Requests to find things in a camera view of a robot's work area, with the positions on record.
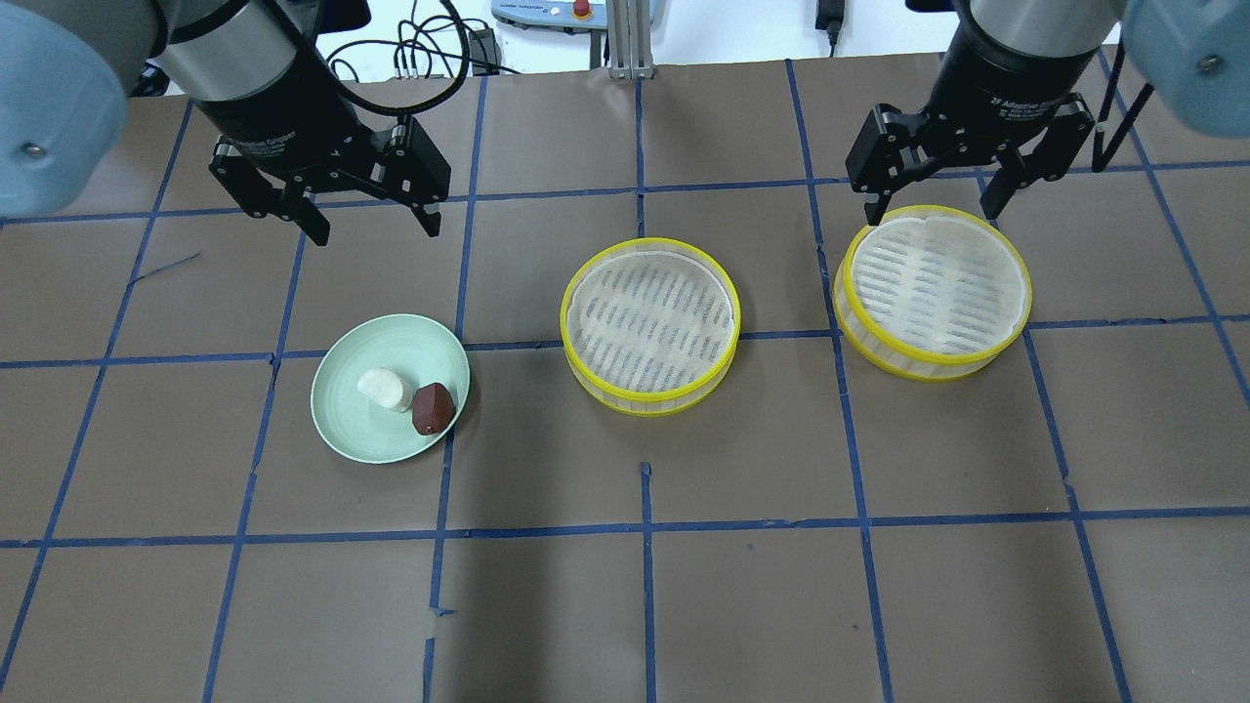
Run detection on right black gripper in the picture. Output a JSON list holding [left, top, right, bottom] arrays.
[[845, 44, 1095, 226]]

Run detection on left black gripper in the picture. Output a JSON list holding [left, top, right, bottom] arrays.
[[200, 59, 453, 246]]

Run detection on yellow steamer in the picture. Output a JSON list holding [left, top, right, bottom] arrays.
[[831, 205, 1034, 383], [559, 236, 743, 417]]

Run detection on white bun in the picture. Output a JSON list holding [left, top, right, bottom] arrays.
[[356, 367, 415, 413]]

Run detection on brown bun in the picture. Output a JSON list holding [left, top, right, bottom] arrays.
[[410, 382, 458, 437]]

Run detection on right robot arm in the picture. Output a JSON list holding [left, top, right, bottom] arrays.
[[845, 1, 1249, 226]]

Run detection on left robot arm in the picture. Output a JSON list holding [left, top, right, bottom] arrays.
[[1, 1, 466, 246]]

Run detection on green plate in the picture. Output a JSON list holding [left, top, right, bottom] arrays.
[[310, 314, 470, 464]]

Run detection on black power adapter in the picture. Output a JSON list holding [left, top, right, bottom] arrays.
[[815, 0, 848, 34]]

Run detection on black cable bundle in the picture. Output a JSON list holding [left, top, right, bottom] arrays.
[[328, 0, 523, 81]]

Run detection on aluminium frame post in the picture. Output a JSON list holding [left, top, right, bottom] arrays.
[[605, 0, 655, 81]]

